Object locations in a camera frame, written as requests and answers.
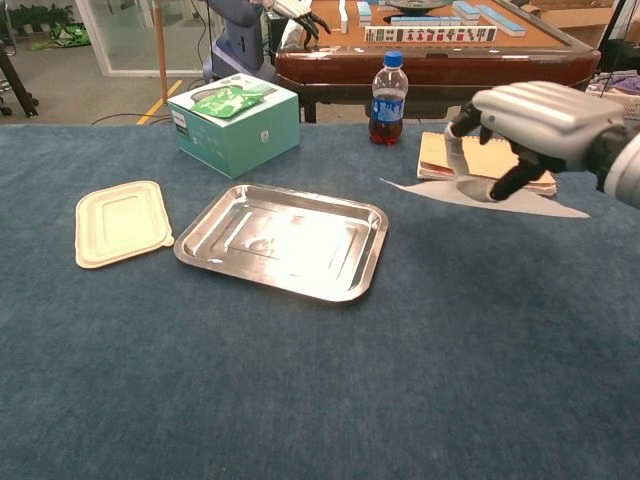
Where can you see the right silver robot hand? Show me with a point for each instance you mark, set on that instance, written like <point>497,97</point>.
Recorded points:
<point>545,115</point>

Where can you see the white paper sheet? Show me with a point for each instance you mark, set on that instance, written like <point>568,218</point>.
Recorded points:
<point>530,204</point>

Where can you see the black fingered background robot hand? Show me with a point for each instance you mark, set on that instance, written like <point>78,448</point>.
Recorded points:
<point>305,20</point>

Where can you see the stainless steel tray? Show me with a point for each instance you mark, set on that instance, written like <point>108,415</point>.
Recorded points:
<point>285,242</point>

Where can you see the tan spiral notebook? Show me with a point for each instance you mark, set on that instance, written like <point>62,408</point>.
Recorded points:
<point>492,160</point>

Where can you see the blue white mahjong tile stack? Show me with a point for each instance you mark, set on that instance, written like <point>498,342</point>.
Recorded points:
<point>364,14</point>
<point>502,21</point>
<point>466,10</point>
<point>425,21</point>

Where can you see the brown mahjong table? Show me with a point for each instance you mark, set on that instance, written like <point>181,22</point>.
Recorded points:
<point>450,65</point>

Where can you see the mahjong tile row face up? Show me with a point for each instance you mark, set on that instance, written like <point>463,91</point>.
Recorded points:
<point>430,34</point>

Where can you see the cola bottle blue cap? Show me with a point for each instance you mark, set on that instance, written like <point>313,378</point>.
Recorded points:
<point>387,112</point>

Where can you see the teal cardboard box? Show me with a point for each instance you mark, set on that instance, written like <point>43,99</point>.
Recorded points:
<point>245,140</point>

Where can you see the green snack packet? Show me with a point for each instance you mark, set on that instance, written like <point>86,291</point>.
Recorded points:
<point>222,102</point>

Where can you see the blue felt table mat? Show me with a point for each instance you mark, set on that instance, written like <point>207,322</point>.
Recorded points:
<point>300,375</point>

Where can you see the wooden pole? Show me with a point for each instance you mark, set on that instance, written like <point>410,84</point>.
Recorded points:
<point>160,50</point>

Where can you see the cream plastic container lid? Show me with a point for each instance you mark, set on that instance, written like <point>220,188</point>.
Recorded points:
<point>122,222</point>

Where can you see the green bag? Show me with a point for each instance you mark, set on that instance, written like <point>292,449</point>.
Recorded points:
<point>70,35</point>

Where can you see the potted green plants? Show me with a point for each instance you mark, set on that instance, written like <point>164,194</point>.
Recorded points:
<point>40,15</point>

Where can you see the black chair leg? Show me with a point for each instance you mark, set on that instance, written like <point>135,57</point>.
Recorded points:
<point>17,85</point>

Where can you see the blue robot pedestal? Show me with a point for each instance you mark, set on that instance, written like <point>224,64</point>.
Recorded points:
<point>237,45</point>

